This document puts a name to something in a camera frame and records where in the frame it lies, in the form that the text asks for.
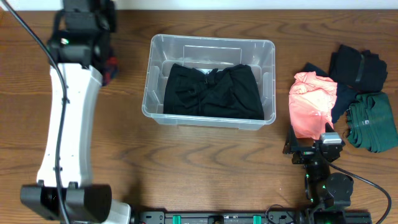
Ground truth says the red navy plaid shirt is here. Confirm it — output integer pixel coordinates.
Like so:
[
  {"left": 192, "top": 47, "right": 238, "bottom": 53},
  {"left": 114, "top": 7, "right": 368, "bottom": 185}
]
[{"left": 101, "top": 55, "right": 119, "bottom": 86}]

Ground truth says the pink garment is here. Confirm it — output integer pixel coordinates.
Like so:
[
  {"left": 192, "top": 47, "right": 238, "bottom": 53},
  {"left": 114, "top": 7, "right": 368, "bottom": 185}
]
[{"left": 289, "top": 72, "right": 337, "bottom": 139}]

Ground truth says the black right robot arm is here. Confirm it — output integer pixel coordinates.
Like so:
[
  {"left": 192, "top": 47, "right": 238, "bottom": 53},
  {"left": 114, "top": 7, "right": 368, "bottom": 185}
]
[{"left": 283, "top": 123, "right": 354, "bottom": 224}]

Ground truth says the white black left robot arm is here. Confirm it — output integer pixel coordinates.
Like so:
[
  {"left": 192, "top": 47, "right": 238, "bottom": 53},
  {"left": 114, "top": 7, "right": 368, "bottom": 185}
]
[{"left": 20, "top": 0, "right": 134, "bottom": 223}]

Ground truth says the navy folded garment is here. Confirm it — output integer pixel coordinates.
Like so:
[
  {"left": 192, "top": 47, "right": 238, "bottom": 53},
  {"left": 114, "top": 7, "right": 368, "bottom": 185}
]
[{"left": 302, "top": 62, "right": 358, "bottom": 123}]

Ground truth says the dark green folded garment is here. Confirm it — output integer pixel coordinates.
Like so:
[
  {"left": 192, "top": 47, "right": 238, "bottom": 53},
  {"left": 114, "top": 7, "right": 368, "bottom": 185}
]
[{"left": 346, "top": 92, "right": 397, "bottom": 153}]

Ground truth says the black garment with band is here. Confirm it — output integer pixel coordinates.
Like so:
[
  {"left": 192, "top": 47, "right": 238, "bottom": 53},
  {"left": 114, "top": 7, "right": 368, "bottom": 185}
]
[{"left": 329, "top": 45, "right": 388, "bottom": 92}]

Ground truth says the clear plastic storage bin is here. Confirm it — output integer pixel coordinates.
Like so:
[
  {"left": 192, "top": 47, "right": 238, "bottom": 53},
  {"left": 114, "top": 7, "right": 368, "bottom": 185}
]
[{"left": 142, "top": 34, "right": 276, "bottom": 130}]

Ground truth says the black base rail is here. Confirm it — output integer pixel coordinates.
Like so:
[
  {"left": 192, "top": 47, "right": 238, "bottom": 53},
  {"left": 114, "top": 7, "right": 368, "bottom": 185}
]
[{"left": 130, "top": 208, "right": 373, "bottom": 224}]

